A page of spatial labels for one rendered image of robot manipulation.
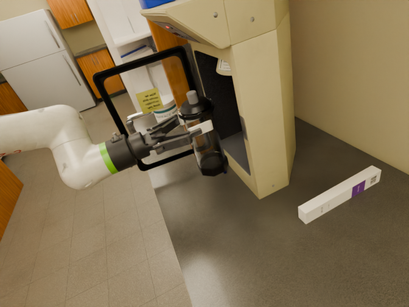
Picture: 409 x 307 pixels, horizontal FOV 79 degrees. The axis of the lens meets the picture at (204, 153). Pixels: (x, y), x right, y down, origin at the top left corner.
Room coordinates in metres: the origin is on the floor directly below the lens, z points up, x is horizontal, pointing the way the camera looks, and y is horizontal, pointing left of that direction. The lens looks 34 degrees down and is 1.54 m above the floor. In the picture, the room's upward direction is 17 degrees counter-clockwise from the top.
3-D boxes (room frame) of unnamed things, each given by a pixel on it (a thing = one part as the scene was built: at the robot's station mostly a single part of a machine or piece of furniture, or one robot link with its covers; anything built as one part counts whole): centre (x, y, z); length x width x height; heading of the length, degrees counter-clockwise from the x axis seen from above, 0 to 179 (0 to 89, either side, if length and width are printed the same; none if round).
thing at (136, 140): (0.62, 0.14, 1.21); 0.09 x 0.08 x 0.07; 102
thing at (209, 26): (0.68, -0.03, 1.46); 0.32 x 0.12 x 0.10; 12
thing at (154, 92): (0.83, 0.11, 1.19); 0.30 x 0.01 x 0.40; 95
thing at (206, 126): (0.61, -0.01, 1.21); 0.07 x 0.01 x 0.03; 101
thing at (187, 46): (0.84, -0.05, 1.19); 0.03 x 0.02 x 0.39; 12
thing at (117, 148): (0.61, 0.22, 1.21); 0.09 x 0.06 x 0.12; 12
